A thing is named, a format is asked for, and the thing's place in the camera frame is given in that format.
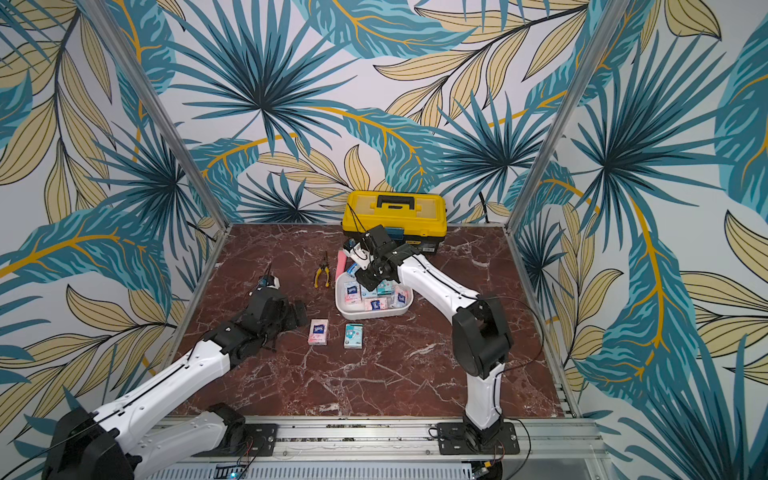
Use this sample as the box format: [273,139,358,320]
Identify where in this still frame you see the pink tempo tissue pack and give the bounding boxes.
[344,281,362,309]
[308,319,329,346]

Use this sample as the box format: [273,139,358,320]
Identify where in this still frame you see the white plastic storage box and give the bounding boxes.
[335,273,414,321]

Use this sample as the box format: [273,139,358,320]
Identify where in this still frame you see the teal cartoon tissue pack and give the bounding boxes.
[343,324,363,350]

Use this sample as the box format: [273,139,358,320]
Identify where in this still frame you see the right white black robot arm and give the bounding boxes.
[343,226,513,443]

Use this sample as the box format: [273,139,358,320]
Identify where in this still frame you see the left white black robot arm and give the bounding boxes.
[41,275,308,479]

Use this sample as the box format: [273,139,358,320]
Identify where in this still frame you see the pink tempo pack in box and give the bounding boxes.
[391,286,409,308]

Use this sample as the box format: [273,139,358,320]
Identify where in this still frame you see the pink utility knife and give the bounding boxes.
[335,250,348,280]

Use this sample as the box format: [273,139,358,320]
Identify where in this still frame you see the yellow black toolbox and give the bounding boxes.
[342,191,447,254]

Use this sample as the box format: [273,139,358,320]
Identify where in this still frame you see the yellow handled pliers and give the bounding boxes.
[313,253,331,289]

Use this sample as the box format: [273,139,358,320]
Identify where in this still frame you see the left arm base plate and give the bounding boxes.
[193,423,278,458]

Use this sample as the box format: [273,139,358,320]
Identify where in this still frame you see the left aluminium corner post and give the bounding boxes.
[82,0,230,231]

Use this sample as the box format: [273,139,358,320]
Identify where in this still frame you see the aluminium corner post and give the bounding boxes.
[82,0,230,231]
[506,0,631,232]

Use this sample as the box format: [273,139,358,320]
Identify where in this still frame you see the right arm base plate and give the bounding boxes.
[428,420,520,456]

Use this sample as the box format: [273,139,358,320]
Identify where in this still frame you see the aluminium front rail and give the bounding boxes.
[89,416,613,480]

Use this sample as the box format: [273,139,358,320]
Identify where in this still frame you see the right aluminium corner post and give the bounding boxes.
[506,0,631,232]

